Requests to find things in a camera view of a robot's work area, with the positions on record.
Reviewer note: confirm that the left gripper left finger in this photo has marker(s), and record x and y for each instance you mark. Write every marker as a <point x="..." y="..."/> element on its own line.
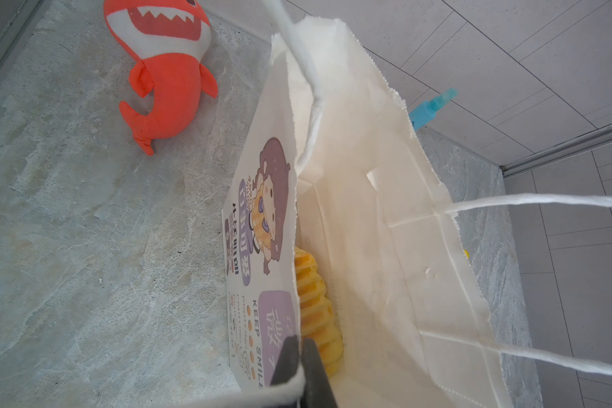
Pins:
<point x="288" y="361"/>

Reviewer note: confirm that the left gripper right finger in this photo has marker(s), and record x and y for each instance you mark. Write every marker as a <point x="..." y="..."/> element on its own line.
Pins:
<point x="318" y="392"/>

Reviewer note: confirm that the lumpy yellow long bread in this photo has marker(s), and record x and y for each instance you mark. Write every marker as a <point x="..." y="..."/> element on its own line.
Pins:
<point x="318" y="319"/>

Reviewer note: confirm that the white paper bag with print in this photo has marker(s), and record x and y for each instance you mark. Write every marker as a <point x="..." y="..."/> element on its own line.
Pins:
<point x="332" y="165"/>

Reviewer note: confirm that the teal small bottle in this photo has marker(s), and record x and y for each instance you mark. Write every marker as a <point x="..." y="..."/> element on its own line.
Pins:
<point x="427" y="110"/>

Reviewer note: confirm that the red shark plush toy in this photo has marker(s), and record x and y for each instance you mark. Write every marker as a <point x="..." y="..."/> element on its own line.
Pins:
<point x="167" y="40"/>

